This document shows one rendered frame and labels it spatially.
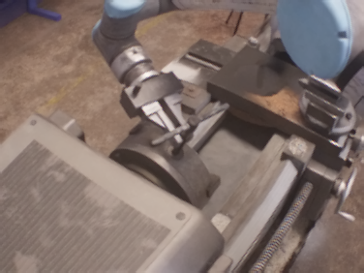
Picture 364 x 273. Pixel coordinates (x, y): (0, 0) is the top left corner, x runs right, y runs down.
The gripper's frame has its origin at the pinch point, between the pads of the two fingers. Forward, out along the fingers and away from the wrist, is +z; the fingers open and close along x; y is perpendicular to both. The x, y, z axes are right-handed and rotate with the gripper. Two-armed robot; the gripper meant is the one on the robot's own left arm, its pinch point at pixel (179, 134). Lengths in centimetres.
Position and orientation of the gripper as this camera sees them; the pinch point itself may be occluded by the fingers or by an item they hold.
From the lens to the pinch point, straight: 93.5
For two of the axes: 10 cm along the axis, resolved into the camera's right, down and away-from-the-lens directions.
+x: 7.5, -3.7, 5.4
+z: 5.6, 8.0, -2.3
